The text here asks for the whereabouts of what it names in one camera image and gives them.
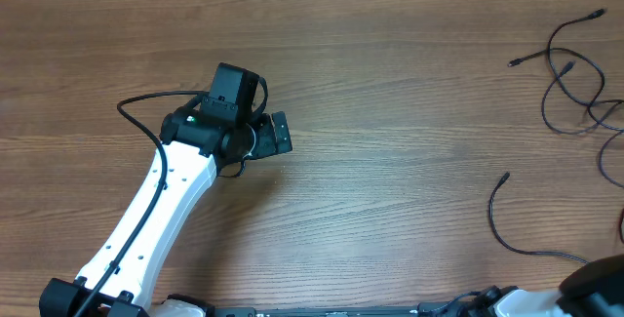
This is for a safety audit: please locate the black thin audio cable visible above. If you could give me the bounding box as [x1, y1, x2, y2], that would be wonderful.
[487, 171, 591, 265]

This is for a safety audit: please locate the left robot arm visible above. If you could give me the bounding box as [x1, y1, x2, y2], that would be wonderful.
[39, 62, 293, 317]

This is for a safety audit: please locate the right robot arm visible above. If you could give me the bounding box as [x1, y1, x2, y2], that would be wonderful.
[458, 255, 623, 317]

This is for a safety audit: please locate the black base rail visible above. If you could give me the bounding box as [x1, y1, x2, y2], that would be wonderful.
[211, 301, 465, 317]

